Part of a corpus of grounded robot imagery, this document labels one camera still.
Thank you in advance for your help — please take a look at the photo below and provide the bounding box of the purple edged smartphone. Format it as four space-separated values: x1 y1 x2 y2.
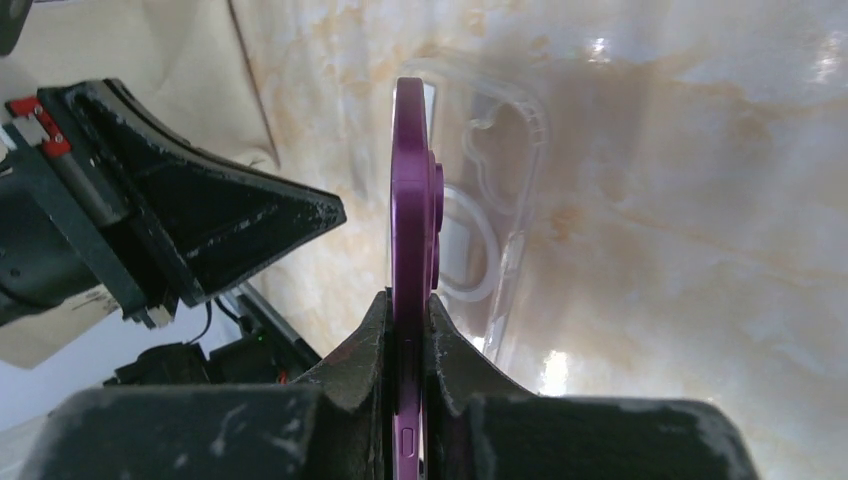
390 77 440 479

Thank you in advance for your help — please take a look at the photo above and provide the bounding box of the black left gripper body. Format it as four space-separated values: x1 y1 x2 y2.
1 96 179 328

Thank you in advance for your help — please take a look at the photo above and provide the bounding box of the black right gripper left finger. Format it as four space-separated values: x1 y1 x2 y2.
20 291 391 479

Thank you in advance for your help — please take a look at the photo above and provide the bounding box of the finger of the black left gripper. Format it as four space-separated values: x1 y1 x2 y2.
39 79 346 306

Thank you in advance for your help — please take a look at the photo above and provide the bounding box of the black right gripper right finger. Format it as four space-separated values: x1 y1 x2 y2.
424 297 758 479

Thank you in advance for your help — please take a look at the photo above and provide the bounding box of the clear magsafe phone case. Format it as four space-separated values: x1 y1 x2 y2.
398 54 549 368

